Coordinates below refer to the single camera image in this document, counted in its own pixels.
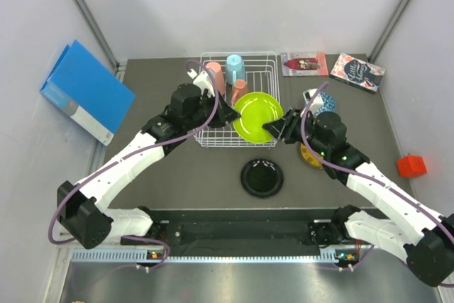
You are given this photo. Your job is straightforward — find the orange red cube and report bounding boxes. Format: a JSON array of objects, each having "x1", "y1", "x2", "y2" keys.
[{"x1": 397, "y1": 155, "x2": 427, "y2": 178}]

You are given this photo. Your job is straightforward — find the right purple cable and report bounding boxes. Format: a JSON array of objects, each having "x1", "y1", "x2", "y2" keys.
[{"x1": 300, "y1": 82, "x2": 454, "y2": 288}]

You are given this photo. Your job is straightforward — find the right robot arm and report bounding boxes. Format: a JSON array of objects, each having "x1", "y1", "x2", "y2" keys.
[{"x1": 262, "y1": 109, "x2": 453, "y2": 287}]

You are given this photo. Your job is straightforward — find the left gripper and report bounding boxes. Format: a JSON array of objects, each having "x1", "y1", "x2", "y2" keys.
[{"x1": 184, "y1": 90, "x2": 240, "y2": 131}]

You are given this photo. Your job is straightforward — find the yellow patterned plate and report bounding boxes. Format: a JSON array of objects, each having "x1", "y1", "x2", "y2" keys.
[{"x1": 299, "y1": 143, "x2": 323, "y2": 170}]

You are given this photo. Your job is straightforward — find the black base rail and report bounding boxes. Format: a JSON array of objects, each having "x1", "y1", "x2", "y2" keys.
[{"x1": 119, "y1": 206, "x2": 359, "y2": 256}]

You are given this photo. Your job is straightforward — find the salmon dotted mug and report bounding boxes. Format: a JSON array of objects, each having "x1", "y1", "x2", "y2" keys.
[{"x1": 231, "y1": 79, "x2": 248, "y2": 106}]

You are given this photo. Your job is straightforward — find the purple cable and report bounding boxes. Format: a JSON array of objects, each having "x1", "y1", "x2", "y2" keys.
[
  {"x1": 300, "y1": 82, "x2": 454, "y2": 288},
  {"x1": 47, "y1": 60, "x2": 219, "y2": 275}
]

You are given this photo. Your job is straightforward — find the lime green plate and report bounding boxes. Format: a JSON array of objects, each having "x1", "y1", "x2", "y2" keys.
[{"x1": 233, "y1": 92, "x2": 284, "y2": 144}]

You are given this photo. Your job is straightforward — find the floral paperback book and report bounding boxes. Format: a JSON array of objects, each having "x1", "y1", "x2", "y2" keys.
[{"x1": 329, "y1": 53, "x2": 385, "y2": 94}]

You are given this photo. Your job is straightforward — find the slotted cable duct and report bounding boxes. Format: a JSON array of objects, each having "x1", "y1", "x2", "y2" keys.
[{"x1": 71, "y1": 248, "x2": 354, "y2": 264}]

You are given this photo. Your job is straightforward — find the red thin book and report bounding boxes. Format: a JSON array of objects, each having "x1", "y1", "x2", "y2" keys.
[{"x1": 280, "y1": 52, "x2": 329, "y2": 77}]

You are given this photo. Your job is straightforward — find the tall pink cup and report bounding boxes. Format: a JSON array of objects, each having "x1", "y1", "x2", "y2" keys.
[{"x1": 206, "y1": 62, "x2": 226, "y2": 96}]

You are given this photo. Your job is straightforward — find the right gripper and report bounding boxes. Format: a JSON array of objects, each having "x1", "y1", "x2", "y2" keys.
[{"x1": 263, "y1": 108, "x2": 328, "y2": 157}]

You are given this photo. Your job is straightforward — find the blue triangle pattern bowl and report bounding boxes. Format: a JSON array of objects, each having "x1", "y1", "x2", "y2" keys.
[{"x1": 318, "y1": 92, "x2": 336, "y2": 114}]

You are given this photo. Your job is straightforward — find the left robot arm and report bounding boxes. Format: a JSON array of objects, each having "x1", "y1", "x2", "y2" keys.
[{"x1": 52, "y1": 84, "x2": 240, "y2": 249}]

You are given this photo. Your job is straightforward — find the black plate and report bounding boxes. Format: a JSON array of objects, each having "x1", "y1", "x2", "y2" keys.
[{"x1": 240, "y1": 158, "x2": 284, "y2": 199}]

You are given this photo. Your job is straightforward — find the light blue mug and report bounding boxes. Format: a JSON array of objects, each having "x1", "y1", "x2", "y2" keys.
[{"x1": 225, "y1": 54, "x2": 246, "y2": 85}]

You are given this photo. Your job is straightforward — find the blue folder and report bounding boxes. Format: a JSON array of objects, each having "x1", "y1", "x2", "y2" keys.
[{"x1": 40, "y1": 40, "x2": 135, "y2": 145}]

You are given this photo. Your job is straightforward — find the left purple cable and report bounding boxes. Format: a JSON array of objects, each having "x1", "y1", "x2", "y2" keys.
[{"x1": 47, "y1": 60, "x2": 219, "y2": 275}]

